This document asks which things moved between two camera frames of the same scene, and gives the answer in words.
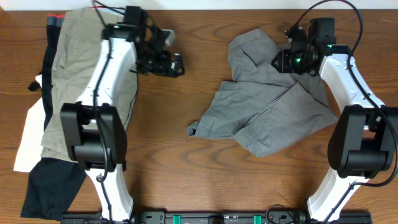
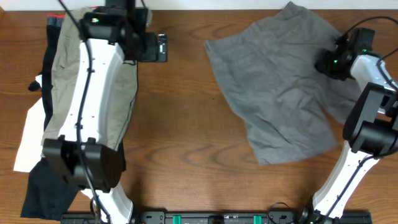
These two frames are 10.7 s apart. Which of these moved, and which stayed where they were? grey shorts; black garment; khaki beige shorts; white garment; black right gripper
Moved: black right gripper; grey shorts
Stayed: khaki beige shorts; black garment; white garment
